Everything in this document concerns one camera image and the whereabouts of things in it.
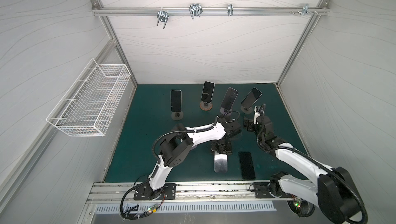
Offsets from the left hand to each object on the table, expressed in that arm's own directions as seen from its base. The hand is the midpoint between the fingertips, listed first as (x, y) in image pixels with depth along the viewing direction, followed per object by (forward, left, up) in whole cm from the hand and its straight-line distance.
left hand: (226, 154), depth 82 cm
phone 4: (-4, -11, -4) cm, 13 cm away
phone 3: (-4, +3, -1) cm, 5 cm away
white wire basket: (+8, +64, +27) cm, 70 cm away
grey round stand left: (+26, +31, -3) cm, 41 cm away
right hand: (+20, -17, +10) cm, 28 cm away
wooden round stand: (+35, +12, -4) cm, 37 cm away
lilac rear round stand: (+30, -1, -2) cm, 30 cm away
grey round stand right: (+31, -16, -3) cm, 35 cm away
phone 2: (+33, -4, +10) cm, 35 cm away
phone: (+30, +31, +8) cm, 44 cm away
